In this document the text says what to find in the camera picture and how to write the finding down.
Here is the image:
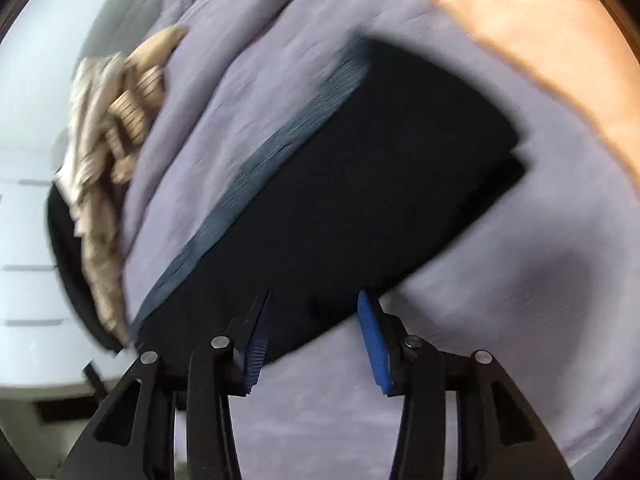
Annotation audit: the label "lilac embossed blanket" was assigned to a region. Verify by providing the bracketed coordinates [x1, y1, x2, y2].
[119, 0, 640, 480]

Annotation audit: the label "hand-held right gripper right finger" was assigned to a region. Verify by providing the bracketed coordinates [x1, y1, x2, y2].
[356, 290, 576, 480]

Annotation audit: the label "orange cloth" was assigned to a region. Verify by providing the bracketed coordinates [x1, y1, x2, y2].
[407, 0, 640, 181]

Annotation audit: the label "white drawer cabinet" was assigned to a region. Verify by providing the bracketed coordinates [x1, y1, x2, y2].
[0, 145, 132, 402]

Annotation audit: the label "black pants with patterned waistband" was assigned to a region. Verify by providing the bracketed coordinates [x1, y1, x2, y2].
[127, 35, 527, 372]

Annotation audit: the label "black garment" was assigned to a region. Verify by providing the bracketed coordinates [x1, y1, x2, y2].
[45, 185, 126, 356]

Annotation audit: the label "beige jacket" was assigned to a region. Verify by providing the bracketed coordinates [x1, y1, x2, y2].
[54, 25, 188, 350]

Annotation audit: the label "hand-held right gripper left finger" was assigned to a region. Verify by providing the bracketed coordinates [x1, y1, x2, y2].
[55, 289, 274, 480]

